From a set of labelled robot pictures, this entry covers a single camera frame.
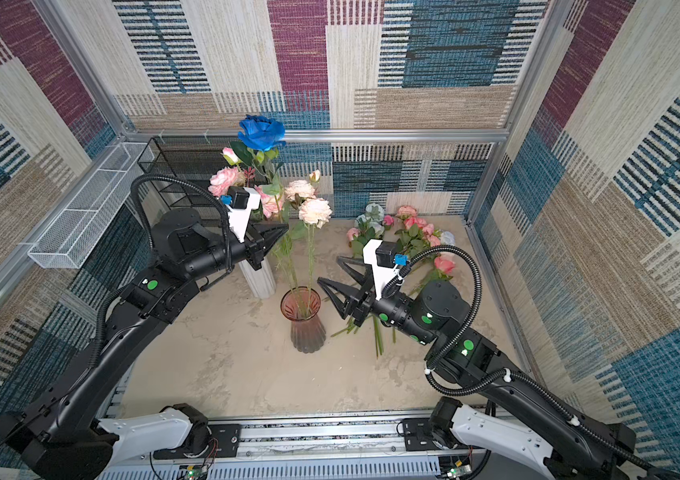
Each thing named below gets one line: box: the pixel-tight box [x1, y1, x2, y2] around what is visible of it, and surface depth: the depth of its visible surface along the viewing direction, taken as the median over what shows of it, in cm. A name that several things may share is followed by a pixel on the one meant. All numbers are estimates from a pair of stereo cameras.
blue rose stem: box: [230, 115, 287, 224], surface depth 46 cm
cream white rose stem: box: [287, 169, 333, 317], surface depth 71 cm
